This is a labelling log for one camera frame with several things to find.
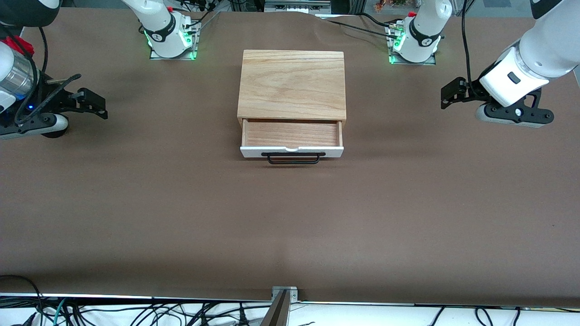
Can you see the red artificial rose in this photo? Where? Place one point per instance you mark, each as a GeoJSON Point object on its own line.
{"type": "Point", "coordinates": [22, 45]}

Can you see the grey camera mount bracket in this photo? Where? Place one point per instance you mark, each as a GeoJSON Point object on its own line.
{"type": "Point", "coordinates": [284, 292]}

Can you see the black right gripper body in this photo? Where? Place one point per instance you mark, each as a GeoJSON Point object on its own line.
{"type": "Point", "coordinates": [50, 98]}

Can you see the grey equipment box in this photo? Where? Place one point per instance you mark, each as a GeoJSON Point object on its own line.
{"type": "Point", "coordinates": [297, 7]}

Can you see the white-fronted wooden drawer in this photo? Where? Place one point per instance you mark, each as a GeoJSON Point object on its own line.
{"type": "Point", "coordinates": [290, 133]}

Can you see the dark metal camera pole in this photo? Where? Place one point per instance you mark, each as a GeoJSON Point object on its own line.
{"type": "Point", "coordinates": [276, 314]}

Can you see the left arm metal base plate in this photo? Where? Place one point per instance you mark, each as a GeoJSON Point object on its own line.
{"type": "Point", "coordinates": [432, 59]}

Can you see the colourful background flowers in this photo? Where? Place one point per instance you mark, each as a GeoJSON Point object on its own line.
{"type": "Point", "coordinates": [389, 4]}

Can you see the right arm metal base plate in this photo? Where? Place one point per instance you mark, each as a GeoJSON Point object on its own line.
{"type": "Point", "coordinates": [195, 50]}

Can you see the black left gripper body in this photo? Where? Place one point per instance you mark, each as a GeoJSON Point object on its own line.
{"type": "Point", "coordinates": [474, 87]}

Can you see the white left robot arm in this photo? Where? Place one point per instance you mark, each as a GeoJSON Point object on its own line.
{"type": "Point", "coordinates": [543, 50]}

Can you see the aluminium frame profile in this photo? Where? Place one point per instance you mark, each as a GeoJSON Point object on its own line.
{"type": "Point", "coordinates": [357, 5]}

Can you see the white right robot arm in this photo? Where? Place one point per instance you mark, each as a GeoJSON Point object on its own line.
{"type": "Point", "coordinates": [158, 22]}

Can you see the wooden drawer cabinet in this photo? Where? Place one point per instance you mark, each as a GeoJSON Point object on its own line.
{"type": "Point", "coordinates": [292, 81]}

